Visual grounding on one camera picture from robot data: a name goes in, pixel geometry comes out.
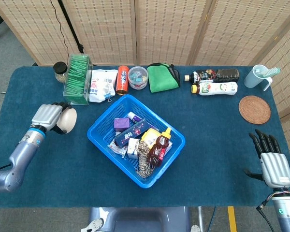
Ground orange can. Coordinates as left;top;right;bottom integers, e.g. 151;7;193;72
116;65;130;96

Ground round woven coaster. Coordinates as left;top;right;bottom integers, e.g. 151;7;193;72
238;95;272;125

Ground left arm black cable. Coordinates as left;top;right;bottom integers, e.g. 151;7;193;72
0;163;13;175

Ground bamboo folding screen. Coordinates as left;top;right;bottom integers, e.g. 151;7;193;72
0;0;290;119

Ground light blue cup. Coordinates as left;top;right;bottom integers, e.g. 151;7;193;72
243;64;273;92

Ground small purple box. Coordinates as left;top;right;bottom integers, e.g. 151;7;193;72
114;117;131;133

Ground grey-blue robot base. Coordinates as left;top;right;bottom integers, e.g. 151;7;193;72
81;206;201;232

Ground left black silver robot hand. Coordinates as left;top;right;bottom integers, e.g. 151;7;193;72
30;101;73;135

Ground long dark blue box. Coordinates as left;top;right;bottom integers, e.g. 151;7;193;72
114;120;158;148

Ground white blue milk carton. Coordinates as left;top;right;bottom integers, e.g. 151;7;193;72
127;138;141;160

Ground green microfibre cloth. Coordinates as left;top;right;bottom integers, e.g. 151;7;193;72
146;63;180;93

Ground blue plastic basket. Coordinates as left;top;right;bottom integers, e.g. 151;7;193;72
87;94;186;189

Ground teal brush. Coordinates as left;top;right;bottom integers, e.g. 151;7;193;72
260;67;281;78

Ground thin black hanging cable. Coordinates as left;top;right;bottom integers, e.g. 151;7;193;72
50;0;71;58

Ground white purple flat box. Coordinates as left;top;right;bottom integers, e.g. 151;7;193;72
163;140;174;155

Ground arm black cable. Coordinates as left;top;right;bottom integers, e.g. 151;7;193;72
256;192;281;232
0;163;13;175

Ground clear box green tea bags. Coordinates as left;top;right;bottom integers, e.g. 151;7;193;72
63;53;92;105

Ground braided beige rope bundle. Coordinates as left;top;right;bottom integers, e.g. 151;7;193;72
136;140;153;179

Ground glass jar black lid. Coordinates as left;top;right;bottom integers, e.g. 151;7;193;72
53;61;68;84

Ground beige bowl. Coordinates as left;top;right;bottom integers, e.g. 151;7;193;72
56;107;77;134

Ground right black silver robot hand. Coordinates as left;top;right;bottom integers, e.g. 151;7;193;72
243;129;290;189

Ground dark soy sauce bottle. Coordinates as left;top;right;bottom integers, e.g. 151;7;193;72
184;69;240;85

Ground white plastic bag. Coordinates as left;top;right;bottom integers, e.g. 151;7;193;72
88;69;118;103

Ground white purple tube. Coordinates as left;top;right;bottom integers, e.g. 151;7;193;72
127;111;143;123

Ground blue carpet table cover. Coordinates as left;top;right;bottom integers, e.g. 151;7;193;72
0;65;290;208

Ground white bottle yellow cap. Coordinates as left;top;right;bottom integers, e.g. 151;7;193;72
191;81;238;96

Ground yellow lidded container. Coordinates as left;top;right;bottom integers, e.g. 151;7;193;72
140;128;160;145

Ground flat red white packet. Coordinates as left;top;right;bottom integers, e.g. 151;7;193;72
107;140;129;158

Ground black stand pole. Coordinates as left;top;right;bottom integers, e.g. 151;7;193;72
57;0;85;54

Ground clear tub of candies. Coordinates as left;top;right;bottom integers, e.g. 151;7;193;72
128;66;148;90

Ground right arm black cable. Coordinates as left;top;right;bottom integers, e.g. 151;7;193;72
256;192;281;232

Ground blue floor cable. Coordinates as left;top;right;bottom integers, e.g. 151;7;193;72
206;206;217;232

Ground yellow floor tape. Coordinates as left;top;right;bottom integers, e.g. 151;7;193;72
227;206;237;232

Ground bear-shaped honey bottle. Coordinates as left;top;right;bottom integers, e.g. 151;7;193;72
146;127;172;168

